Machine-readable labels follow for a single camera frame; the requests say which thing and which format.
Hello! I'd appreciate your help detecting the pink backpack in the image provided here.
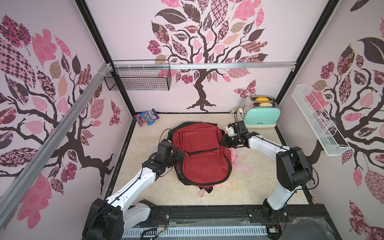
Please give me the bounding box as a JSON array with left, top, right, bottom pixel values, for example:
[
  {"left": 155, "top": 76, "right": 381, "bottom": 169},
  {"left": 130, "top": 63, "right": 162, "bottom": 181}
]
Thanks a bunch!
[{"left": 196, "top": 146, "right": 253, "bottom": 198}]

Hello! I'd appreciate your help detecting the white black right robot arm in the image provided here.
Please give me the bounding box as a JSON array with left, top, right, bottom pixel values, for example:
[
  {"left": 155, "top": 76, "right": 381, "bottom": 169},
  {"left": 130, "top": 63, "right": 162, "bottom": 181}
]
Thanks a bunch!
[{"left": 222, "top": 121, "right": 313, "bottom": 222}]

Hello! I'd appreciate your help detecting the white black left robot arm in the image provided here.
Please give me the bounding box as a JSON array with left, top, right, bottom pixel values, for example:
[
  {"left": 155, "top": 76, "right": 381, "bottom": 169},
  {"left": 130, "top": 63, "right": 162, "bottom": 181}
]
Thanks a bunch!
[{"left": 82, "top": 139, "right": 186, "bottom": 240}]

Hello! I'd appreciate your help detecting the mint green toaster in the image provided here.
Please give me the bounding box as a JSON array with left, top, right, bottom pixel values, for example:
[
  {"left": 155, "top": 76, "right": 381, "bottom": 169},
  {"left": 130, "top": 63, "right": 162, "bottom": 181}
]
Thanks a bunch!
[{"left": 241, "top": 95, "right": 281, "bottom": 128}]

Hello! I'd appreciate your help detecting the purple Skittles candy bag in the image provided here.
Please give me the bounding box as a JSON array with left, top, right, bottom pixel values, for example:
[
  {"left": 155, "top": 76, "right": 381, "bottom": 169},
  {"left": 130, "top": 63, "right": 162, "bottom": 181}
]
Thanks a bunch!
[{"left": 148, "top": 109, "right": 160, "bottom": 121}]

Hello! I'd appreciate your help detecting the pink red candy bag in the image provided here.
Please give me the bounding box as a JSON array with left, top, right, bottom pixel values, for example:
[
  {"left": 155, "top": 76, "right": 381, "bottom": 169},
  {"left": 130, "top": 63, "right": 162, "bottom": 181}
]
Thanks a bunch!
[{"left": 134, "top": 114, "right": 146, "bottom": 127}]

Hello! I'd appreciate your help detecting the blue M&M's candy bag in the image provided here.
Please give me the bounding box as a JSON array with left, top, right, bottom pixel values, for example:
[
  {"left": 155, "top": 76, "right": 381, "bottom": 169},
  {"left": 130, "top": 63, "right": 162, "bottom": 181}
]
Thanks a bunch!
[{"left": 140, "top": 111, "right": 155, "bottom": 125}]

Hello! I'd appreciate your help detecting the white toaster power cord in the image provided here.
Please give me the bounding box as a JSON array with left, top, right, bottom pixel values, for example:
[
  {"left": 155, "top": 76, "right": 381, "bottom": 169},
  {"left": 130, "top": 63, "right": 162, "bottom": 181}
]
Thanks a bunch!
[{"left": 230, "top": 107, "right": 247, "bottom": 129}]

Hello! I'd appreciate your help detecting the aluminium rail back wall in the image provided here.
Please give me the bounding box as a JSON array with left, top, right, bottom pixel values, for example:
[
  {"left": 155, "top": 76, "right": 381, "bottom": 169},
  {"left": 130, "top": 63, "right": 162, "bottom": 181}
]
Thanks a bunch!
[{"left": 114, "top": 62, "right": 297, "bottom": 70}]

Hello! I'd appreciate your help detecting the aluminium rail wall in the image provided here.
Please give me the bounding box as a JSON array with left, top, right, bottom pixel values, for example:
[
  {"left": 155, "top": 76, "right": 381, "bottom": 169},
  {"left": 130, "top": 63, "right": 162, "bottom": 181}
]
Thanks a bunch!
[
  {"left": 114, "top": 62, "right": 297, "bottom": 70},
  {"left": 0, "top": 63, "right": 112, "bottom": 229}
]

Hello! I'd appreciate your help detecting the white slotted cable duct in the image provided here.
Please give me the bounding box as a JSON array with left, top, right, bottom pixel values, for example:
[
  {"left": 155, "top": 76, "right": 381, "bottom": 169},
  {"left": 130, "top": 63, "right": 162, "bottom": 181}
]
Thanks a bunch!
[{"left": 122, "top": 226, "right": 268, "bottom": 240}]

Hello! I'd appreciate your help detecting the black wire basket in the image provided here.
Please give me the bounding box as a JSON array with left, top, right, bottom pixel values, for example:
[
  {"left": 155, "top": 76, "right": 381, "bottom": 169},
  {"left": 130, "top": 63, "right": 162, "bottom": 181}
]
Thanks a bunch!
[{"left": 104, "top": 60, "right": 172, "bottom": 91}]

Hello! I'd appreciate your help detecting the white wire shelf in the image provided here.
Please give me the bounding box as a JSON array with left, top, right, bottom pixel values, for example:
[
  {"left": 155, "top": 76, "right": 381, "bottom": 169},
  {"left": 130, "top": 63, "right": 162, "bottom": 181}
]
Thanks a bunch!
[{"left": 292, "top": 84, "right": 352, "bottom": 157}]

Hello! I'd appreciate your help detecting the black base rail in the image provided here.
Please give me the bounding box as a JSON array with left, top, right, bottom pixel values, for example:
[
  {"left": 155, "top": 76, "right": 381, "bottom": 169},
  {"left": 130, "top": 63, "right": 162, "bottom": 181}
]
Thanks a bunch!
[{"left": 144, "top": 205, "right": 332, "bottom": 225}]

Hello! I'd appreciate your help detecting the aluminium rail left wall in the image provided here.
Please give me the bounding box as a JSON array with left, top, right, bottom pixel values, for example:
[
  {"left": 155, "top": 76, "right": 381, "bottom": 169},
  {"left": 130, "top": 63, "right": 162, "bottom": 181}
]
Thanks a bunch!
[{"left": 0, "top": 63, "right": 112, "bottom": 229}]

